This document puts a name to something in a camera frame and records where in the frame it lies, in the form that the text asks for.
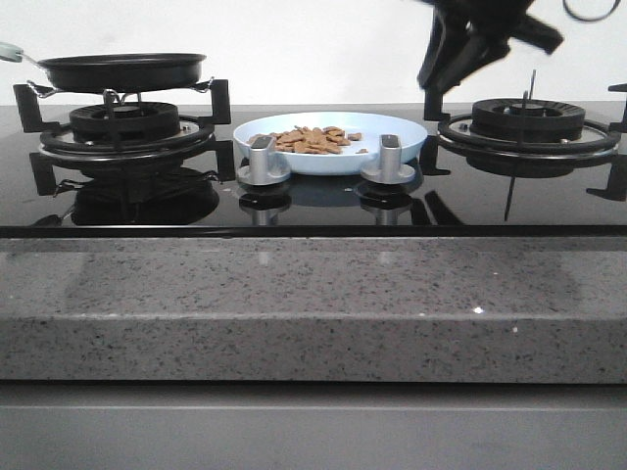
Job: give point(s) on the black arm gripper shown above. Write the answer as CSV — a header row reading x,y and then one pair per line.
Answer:
x,y
469,35

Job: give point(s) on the brown meat pieces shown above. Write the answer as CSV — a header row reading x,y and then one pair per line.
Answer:
x,y
316,141

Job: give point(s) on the black frying pan mint handle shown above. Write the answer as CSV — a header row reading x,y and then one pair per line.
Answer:
x,y
122,73

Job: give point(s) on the right burner with pan support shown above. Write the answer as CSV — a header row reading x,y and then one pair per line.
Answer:
x,y
532,138

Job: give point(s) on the burner with pan support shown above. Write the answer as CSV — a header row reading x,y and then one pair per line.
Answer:
x,y
124,139
532,138

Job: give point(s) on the right silver stove knob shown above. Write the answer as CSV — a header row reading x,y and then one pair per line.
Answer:
x,y
388,169

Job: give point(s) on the silver stove knob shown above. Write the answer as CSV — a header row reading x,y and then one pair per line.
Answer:
x,y
265,166
388,169

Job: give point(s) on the left silver stove knob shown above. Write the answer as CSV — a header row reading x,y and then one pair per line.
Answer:
x,y
265,166

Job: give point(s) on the left burner with pan support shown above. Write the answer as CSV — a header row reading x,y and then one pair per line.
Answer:
x,y
124,139

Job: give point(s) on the black glass gas hob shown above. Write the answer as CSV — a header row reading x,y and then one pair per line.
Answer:
x,y
454,194

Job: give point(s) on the grey cabinet front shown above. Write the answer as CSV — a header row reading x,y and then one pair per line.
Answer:
x,y
311,426

